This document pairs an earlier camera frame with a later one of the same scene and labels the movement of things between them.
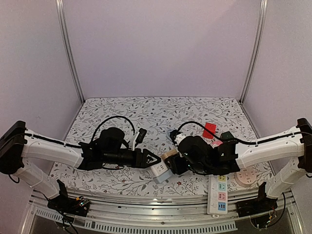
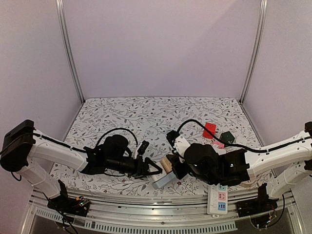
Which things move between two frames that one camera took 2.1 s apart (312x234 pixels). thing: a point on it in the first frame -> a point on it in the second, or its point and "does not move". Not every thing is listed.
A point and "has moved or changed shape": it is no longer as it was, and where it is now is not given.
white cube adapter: (158, 168) has moved or changed shape
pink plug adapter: (218, 142) does not move
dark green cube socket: (226, 135) does not move
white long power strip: (217, 195) does not move
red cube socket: (211, 127) does not move
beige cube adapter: (165, 155) -> (166, 165)
